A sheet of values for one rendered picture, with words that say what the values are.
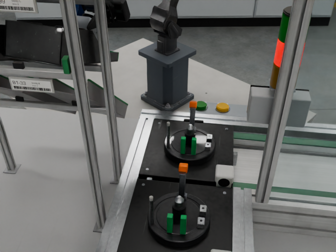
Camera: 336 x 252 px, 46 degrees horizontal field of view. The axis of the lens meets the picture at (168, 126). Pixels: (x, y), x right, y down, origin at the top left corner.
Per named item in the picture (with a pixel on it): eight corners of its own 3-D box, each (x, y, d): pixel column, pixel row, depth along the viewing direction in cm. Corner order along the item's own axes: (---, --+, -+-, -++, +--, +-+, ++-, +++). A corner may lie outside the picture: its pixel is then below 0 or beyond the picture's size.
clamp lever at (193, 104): (188, 126, 112) (190, 100, 110) (195, 127, 112) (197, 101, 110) (187, 130, 109) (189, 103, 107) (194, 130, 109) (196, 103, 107)
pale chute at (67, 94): (84, 110, 120) (88, 96, 121) (124, 118, 117) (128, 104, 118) (34, 88, 93) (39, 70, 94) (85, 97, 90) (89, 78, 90)
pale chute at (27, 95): (37, 106, 122) (41, 92, 122) (76, 114, 119) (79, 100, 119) (-25, 83, 95) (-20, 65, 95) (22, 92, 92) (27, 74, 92)
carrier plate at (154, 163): (153, 124, 121) (153, 118, 120) (233, 130, 118) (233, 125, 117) (138, 179, 102) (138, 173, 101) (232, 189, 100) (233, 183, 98)
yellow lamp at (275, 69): (268, 78, 82) (272, 56, 79) (293, 79, 82) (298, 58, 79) (270, 90, 78) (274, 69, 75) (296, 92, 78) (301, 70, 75)
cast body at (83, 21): (82, 43, 105) (87, 17, 105) (97, 45, 103) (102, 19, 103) (64, 36, 97) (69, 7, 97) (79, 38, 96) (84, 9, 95)
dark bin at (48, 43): (73, 54, 107) (75, 26, 105) (118, 61, 103) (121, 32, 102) (3, 57, 80) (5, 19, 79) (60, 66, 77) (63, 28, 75)
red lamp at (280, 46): (272, 56, 79) (276, 33, 76) (298, 58, 79) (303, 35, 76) (274, 68, 75) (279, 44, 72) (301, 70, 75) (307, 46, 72)
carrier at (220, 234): (137, 183, 101) (134, 146, 93) (232, 193, 98) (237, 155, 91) (114, 267, 82) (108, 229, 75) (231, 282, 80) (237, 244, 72)
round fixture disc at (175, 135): (167, 130, 115) (167, 124, 114) (216, 134, 114) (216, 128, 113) (160, 162, 104) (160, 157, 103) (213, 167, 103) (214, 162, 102)
